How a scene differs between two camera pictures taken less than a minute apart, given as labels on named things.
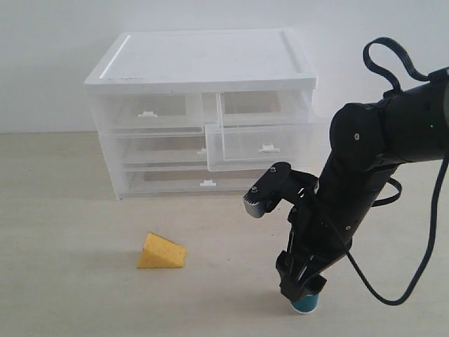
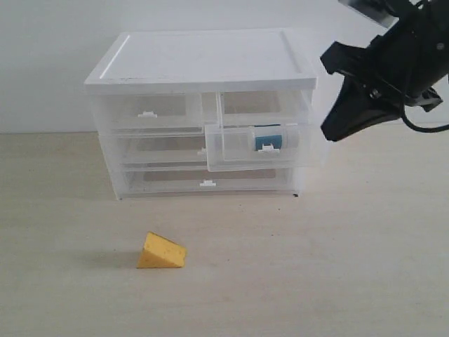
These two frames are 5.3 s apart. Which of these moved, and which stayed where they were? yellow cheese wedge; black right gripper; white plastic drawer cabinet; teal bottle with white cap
Moved: teal bottle with white cap; black right gripper
Stayed: white plastic drawer cabinet; yellow cheese wedge
